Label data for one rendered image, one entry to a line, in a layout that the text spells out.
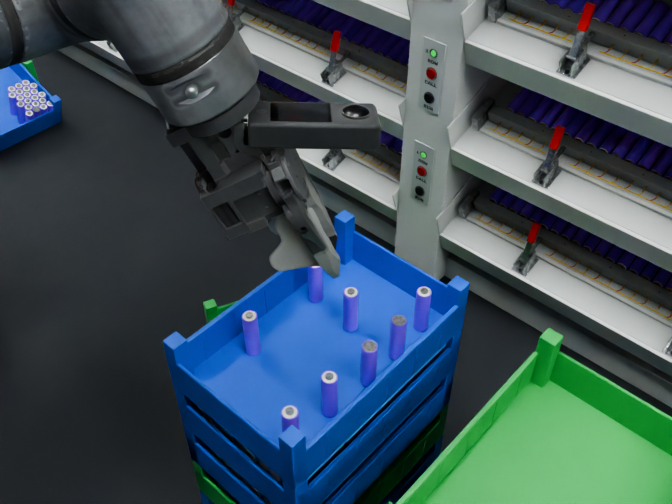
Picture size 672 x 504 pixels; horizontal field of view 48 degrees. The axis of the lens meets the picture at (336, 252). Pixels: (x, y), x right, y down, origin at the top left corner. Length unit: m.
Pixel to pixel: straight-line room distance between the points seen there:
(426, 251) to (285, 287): 0.49
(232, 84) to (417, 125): 0.68
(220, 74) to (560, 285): 0.82
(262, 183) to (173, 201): 1.01
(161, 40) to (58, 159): 1.28
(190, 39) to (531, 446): 0.55
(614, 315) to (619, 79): 0.39
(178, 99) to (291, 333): 0.41
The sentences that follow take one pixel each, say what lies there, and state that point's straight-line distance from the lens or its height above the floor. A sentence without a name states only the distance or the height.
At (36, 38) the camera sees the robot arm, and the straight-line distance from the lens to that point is 0.68.
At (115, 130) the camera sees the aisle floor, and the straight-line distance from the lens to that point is 1.91.
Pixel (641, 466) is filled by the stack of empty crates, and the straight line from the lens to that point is 0.89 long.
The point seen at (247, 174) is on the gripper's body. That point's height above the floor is 0.64.
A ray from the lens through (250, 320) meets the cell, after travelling 0.87.
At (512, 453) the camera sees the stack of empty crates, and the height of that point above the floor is 0.32.
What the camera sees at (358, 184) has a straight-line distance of 1.45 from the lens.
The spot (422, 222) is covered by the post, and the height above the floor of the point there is 0.14.
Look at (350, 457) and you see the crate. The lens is 0.89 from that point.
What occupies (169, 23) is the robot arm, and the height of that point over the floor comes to 0.78.
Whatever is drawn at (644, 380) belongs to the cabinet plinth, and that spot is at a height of 0.03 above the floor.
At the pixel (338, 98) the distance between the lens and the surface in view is 1.37.
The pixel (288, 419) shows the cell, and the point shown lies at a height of 0.39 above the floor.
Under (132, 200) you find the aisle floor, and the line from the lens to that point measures 1.68.
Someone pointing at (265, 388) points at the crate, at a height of 0.32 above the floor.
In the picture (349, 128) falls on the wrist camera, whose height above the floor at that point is 0.67.
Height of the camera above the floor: 1.04
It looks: 44 degrees down
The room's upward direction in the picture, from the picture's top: straight up
